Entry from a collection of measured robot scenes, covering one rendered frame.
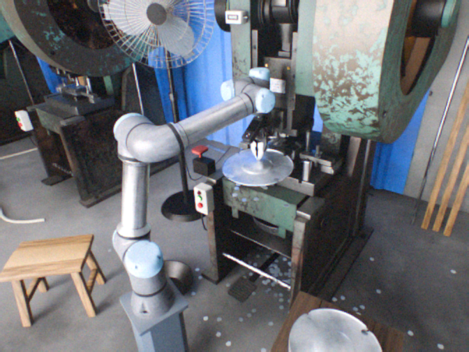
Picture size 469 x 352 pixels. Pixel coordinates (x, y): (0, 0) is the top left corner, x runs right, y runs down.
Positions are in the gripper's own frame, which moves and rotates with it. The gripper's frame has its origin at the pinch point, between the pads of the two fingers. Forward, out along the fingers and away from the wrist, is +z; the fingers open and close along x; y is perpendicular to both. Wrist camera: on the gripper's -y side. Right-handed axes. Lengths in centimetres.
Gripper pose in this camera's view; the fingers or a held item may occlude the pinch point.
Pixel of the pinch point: (257, 157)
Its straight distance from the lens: 142.5
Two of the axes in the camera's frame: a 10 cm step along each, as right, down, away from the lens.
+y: 6.0, -4.2, 6.8
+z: 0.4, 8.7, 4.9
